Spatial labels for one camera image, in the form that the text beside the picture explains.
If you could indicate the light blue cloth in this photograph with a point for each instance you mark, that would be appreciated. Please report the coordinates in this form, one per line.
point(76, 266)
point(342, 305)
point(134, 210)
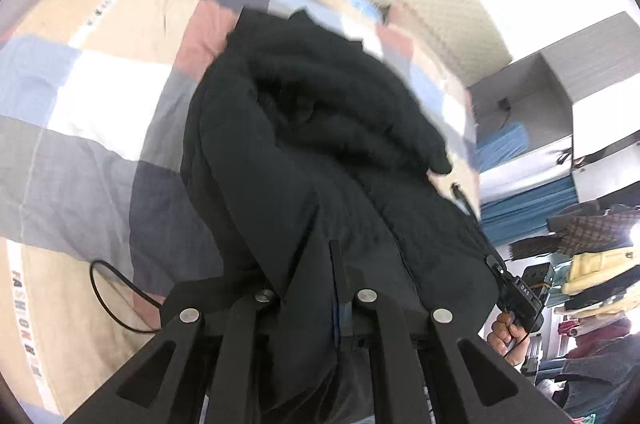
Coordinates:
point(370, 10)

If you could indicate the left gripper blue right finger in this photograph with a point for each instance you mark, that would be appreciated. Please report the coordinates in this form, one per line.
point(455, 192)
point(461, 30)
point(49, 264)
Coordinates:
point(424, 369)

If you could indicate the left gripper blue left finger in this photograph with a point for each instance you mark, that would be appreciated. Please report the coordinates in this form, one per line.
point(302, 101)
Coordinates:
point(198, 368)

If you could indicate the checkered patchwork duvet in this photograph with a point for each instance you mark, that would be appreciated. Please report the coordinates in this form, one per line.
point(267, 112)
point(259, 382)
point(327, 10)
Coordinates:
point(94, 216)

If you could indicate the person's right hand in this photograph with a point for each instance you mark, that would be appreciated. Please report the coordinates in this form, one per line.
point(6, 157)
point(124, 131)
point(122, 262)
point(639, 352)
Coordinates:
point(508, 339)

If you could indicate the grey overhead cabinet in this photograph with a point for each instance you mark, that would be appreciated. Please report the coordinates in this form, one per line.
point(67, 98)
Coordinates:
point(584, 86)

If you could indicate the black puffer jacket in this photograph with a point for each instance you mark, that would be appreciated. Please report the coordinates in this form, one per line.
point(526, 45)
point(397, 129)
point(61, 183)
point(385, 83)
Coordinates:
point(297, 138)

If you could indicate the hanging clothes rack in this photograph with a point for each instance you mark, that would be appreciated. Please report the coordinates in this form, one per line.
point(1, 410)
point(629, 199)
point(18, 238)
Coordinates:
point(595, 287)

